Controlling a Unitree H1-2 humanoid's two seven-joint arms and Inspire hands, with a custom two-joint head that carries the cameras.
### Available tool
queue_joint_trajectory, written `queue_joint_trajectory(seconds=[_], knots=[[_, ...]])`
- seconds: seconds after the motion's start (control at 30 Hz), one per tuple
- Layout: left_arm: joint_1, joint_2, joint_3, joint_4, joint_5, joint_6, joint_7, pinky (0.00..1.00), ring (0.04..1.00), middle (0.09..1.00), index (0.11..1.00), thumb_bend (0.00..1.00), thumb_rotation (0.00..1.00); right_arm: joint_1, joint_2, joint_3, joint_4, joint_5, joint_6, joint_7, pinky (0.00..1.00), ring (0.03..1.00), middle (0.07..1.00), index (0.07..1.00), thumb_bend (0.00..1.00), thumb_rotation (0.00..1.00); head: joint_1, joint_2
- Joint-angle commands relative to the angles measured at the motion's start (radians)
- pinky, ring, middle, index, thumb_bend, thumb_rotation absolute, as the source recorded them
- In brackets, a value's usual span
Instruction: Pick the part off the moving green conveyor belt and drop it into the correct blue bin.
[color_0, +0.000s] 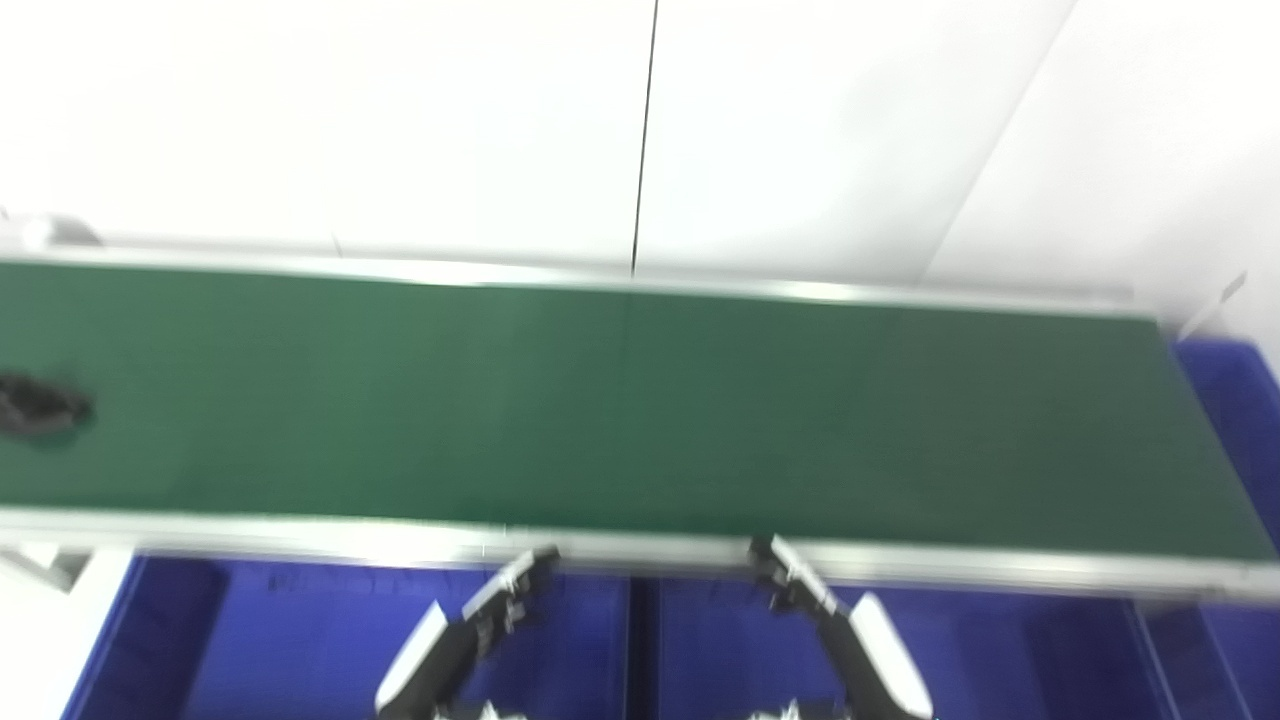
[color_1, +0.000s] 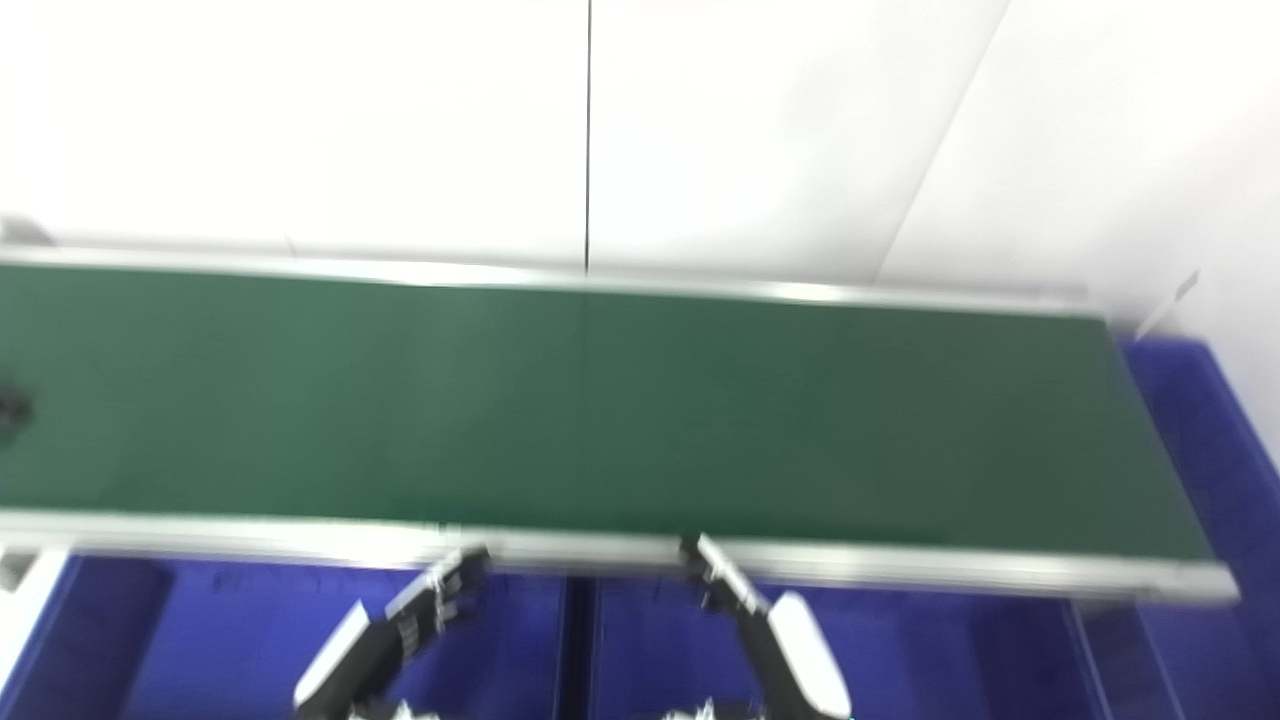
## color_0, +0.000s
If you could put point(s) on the blue plastic bin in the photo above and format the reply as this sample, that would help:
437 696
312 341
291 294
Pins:
1245 430
1020 660
290 640

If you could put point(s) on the black flanged machine part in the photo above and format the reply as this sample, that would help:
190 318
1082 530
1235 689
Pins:
40 406

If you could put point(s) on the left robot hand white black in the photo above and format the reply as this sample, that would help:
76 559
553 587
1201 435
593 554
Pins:
430 660

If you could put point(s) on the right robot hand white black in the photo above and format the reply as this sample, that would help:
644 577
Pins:
870 650

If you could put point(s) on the green conveyor belt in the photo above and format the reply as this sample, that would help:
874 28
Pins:
640 548
620 410

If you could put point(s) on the aluminium conveyor leg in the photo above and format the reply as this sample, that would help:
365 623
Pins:
45 565

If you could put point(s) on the grey conveyor motor housing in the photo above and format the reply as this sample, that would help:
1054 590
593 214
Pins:
50 232

